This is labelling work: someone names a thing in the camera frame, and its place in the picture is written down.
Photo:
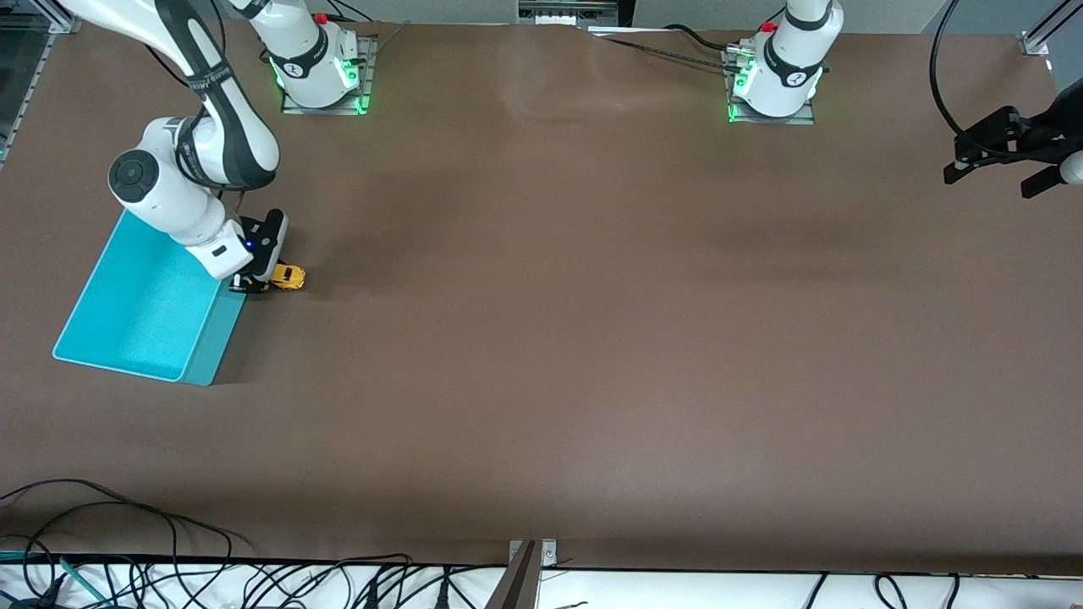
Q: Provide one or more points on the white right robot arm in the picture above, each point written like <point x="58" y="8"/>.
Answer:
<point x="169" y="199"/>

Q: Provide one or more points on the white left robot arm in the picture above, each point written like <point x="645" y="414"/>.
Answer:
<point x="791" y="59"/>

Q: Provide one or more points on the yellow beetle toy car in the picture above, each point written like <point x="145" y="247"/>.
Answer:
<point x="289" y="277"/>

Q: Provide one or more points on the aluminium frame rail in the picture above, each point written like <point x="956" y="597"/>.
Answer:
<point x="1036" y="41"/>
<point x="59" y="17"/>

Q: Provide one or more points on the grey camera mast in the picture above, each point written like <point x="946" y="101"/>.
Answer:
<point x="516" y="588"/>

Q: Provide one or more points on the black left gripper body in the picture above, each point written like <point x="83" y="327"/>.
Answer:
<point x="1037" y="138"/>

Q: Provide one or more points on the small metal mounting bracket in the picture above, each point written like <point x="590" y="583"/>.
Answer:
<point x="548" y="551"/>

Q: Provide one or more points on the turquoise plastic bin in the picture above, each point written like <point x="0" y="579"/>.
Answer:
<point x="135" y="321"/>

